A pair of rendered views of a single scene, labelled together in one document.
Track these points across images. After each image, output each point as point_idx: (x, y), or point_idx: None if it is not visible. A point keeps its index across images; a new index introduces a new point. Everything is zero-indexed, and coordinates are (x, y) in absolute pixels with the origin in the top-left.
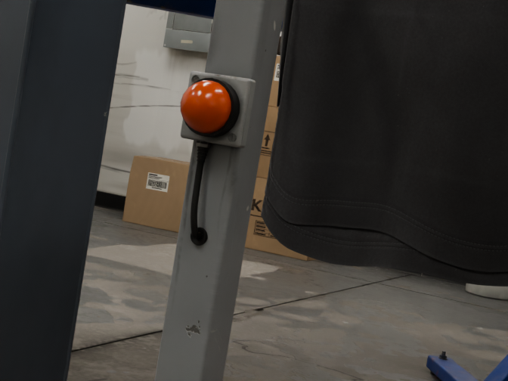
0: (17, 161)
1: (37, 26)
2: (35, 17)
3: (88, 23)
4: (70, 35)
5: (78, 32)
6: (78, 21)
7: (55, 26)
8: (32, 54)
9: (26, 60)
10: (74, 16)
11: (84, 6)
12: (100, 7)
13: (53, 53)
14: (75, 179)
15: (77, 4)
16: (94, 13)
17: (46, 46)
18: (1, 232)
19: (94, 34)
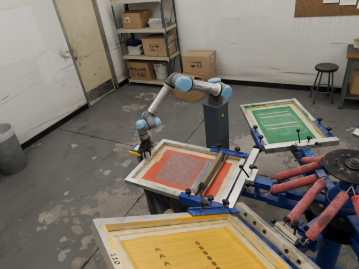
0: None
1: (207, 143)
2: (207, 142)
3: (213, 144)
4: (211, 145)
5: (212, 145)
6: (212, 144)
7: (209, 144)
8: (207, 147)
9: (207, 147)
10: (211, 143)
11: (212, 142)
12: (215, 143)
13: (210, 147)
14: None
15: (211, 142)
16: (214, 143)
17: (209, 146)
18: None
19: (215, 146)
